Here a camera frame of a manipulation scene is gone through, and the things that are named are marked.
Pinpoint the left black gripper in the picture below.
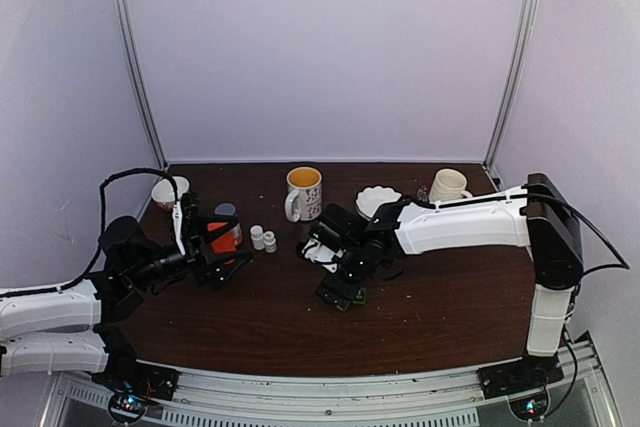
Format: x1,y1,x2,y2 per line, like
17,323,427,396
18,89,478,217
127,210,253,291

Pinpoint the green weekly pill organizer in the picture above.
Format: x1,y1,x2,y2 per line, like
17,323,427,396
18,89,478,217
351,287,368,306

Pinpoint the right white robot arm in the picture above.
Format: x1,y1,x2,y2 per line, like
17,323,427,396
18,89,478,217
298,173,584,389

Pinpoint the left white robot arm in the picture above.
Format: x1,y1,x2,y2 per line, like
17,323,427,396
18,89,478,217
1,215,253,391

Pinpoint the orange pill bottle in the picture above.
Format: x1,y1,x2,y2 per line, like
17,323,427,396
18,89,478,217
207,222,238,260

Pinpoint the shorter small white bottle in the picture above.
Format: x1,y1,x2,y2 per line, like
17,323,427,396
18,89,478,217
263,231,277,253

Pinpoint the small white bowl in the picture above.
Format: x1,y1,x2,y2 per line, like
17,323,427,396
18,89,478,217
151,176,190,211

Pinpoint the white mug yellow inside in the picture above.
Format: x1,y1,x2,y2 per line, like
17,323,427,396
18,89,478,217
284,167,322,223

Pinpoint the white scalloped dish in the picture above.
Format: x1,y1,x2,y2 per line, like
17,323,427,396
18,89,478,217
355,186,402,219

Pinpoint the cream ribbed mug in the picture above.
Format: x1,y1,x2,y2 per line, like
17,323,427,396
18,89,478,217
428,168,472,203

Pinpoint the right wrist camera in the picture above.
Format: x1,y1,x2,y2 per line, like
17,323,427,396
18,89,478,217
296,239,345,274

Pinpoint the aluminium front rail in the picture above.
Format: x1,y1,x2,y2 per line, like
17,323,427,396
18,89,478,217
47,339,616,427

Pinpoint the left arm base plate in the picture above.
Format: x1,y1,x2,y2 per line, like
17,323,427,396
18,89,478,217
91,364,179,401

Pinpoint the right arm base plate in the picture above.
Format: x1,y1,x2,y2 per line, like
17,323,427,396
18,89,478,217
477,359,564,400

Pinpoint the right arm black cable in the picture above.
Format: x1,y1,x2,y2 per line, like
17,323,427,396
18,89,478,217
434,186,630,393

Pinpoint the left aluminium frame post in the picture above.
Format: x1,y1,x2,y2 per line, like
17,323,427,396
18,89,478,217
114,0,169,170

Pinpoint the aluminium frame post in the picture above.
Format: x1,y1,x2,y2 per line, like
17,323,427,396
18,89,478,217
483,0,539,176
114,0,169,170

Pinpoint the right aluminium frame post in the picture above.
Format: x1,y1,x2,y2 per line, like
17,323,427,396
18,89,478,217
483,0,539,176

